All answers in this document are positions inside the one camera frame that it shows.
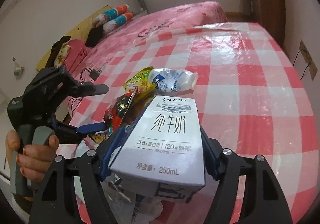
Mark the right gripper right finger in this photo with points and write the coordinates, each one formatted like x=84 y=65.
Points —
x=264 y=200

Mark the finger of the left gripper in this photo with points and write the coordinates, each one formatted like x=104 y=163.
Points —
x=68 y=134
x=84 y=89

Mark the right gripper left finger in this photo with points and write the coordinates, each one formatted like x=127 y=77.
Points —
x=55 y=201

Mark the red snack wrapper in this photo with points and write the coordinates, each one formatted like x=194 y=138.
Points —
x=114 y=116

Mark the crushed white yogurt bottle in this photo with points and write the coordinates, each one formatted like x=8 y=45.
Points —
x=172 y=80

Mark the white milk carton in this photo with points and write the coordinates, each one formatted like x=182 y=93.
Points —
x=162 y=154

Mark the white wet wipes pack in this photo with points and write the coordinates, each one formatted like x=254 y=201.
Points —
x=127 y=207

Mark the person's left hand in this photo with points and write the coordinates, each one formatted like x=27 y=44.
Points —
x=34 y=160

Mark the dark brown garment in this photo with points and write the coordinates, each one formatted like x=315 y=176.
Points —
x=55 y=50

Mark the white power strip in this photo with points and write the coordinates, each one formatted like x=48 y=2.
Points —
x=102 y=68

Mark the folded pink quilt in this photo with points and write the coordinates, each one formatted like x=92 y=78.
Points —
x=77 y=53

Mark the yellow wooden headboard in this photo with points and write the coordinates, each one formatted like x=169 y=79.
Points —
x=80 y=31

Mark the black clothing on bed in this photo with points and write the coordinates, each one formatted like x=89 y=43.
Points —
x=94 y=36

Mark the yellow snack wrapper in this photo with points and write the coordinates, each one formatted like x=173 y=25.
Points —
x=140 y=84

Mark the lower striped cartoon pillow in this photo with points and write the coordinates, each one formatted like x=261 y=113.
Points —
x=117 y=22

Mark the striped cartoon pillow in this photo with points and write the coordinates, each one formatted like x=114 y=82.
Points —
x=110 y=14
x=117 y=22

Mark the upper striped cartoon pillow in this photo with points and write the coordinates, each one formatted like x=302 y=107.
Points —
x=110 y=14

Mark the red white checkered tablecloth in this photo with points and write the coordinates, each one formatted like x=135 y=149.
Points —
x=248 y=96

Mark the pink bed cover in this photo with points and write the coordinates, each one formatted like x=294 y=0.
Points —
x=142 y=27

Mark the black charger with cables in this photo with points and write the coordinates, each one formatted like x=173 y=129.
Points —
x=87 y=74

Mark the wall power socket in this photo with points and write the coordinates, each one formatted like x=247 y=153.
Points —
x=310 y=65

